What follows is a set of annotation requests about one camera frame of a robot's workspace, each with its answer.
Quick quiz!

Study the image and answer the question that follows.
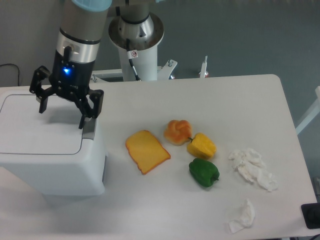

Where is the black floor cable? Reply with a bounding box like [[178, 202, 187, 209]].
[[0, 63, 21, 87]]

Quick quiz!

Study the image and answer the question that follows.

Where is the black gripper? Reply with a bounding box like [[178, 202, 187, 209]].
[[29, 46, 104, 129]]

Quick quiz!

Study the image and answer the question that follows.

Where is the yellow toy bell pepper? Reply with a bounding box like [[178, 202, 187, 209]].
[[186, 132, 217, 160]]

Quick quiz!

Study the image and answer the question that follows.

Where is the black device at edge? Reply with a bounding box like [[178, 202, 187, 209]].
[[301, 202, 320, 229]]

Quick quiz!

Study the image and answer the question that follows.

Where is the white trash can body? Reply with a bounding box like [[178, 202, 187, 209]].
[[0, 87, 107, 196]]

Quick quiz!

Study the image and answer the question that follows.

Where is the large crumpled white tissue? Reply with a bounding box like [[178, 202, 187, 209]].
[[228, 148, 279, 192]]

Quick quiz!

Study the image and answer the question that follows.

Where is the small crumpled white tissue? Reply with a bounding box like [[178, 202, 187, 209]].
[[228, 198, 256, 234]]

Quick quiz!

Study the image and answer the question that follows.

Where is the orange toy bread roll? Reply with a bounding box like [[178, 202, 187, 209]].
[[163, 119, 193, 146]]

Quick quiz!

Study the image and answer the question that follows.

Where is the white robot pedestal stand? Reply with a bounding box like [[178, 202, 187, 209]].
[[91, 46, 210, 84]]

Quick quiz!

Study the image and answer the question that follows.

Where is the white trash can lid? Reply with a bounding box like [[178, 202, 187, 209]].
[[0, 91, 82, 155]]

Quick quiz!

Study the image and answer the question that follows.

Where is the toy bread slice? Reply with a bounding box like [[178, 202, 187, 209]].
[[125, 130, 171, 175]]

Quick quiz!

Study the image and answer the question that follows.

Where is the green toy bell pepper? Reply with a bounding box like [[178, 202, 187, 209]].
[[188, 158, 220, 188]]

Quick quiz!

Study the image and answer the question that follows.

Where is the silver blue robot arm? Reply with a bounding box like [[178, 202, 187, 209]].
[[29, 0, 164, 128]]

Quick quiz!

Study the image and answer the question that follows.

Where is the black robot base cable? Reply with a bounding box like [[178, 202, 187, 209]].
[[125, 38, 142, 82]]

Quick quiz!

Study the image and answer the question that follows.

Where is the white frame bar right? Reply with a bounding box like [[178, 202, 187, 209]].
[[295, 86, 320, 135]]

